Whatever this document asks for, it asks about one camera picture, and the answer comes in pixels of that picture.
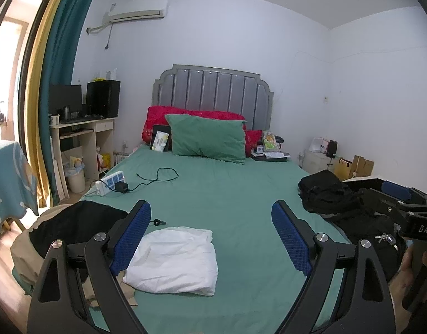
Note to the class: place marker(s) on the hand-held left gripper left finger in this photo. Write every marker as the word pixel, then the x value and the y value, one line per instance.
pixel 131 240

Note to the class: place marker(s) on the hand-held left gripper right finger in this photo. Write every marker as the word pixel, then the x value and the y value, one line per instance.
pixel 291 240

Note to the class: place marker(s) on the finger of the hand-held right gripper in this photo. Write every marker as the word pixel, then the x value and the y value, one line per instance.
pixel 396 189
pixel 377 198

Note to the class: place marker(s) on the white hooded jacket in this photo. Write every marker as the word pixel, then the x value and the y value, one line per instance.
pixel 175 261

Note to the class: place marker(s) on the pile of black clothes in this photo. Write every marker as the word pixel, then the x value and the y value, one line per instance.
pixel 324 188

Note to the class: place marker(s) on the person's right hand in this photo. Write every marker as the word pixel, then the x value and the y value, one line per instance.
pixel 403 275

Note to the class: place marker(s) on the cardboard box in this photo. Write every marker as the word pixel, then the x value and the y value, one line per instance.
pixel 364 167

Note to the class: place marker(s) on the bunch of keys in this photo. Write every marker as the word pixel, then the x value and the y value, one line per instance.
pixel 387 239

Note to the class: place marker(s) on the brown paper bag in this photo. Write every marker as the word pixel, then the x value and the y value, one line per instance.
pixel 343 170

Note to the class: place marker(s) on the black garment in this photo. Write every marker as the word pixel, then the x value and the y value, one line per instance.
pixel 77 222

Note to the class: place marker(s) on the white power strip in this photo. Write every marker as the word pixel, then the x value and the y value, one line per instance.
pixel 109 182

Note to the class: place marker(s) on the black speaker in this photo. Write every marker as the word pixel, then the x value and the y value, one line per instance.
pixel 331 149

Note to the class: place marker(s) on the white nightstand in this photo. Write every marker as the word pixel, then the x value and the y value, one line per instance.
pixel 316 161

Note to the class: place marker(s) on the white paper box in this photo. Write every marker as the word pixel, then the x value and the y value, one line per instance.
pixel 317 144

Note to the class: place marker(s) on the white waste bin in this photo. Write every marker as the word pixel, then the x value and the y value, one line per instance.
pixel 76 181

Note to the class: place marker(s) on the stack of books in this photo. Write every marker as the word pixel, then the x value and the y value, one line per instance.
pixel 272 156

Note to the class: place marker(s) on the yellow green snack bag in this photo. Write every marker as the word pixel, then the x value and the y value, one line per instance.
pixel 269 141

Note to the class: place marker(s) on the white tissue packet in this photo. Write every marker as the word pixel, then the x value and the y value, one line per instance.
pixel 160 142

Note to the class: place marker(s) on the beige garment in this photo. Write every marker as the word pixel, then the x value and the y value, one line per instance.
pixel 20 250

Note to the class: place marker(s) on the black tablet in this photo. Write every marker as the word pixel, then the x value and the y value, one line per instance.
pixel 161 128

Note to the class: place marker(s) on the light wooden computer desk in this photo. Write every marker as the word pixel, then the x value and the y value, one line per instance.
pixel 103 125

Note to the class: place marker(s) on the large red pillow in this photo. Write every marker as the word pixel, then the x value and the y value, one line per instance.
pixel 157 114

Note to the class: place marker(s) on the green pillow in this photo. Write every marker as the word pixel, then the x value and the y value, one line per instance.
pixel 206 135

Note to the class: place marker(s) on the black keyboard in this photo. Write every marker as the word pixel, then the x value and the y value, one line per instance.
pixel 77 119

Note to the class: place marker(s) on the teal patterned cloth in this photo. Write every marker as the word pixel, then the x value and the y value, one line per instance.
pixel 8 181

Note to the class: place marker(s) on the white mug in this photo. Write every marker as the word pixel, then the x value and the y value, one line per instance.
pixel 54 120

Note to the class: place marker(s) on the metal cup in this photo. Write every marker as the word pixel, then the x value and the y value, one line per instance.
pixel 65 112

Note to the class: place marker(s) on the black computer tower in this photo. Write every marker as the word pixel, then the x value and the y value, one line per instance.
pixel 103 97

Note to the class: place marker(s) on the black monitor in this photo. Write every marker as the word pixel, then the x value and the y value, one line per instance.
pixel 65 97

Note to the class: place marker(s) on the yellow curtain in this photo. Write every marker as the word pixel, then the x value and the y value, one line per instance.
pixel 39 111

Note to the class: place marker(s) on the grey padded headboard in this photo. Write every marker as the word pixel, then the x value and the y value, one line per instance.
pixel 213 90

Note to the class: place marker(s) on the teal curtain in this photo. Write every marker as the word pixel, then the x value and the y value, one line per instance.
pixel 63 41

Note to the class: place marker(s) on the white air conditioner pipe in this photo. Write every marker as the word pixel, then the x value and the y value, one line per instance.
pixel 95 29

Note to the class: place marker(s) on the balcony glass door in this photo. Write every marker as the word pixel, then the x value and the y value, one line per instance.
pixel 11 59

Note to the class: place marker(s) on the white air conditioner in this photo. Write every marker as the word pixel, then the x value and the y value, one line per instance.
pixel 136 7

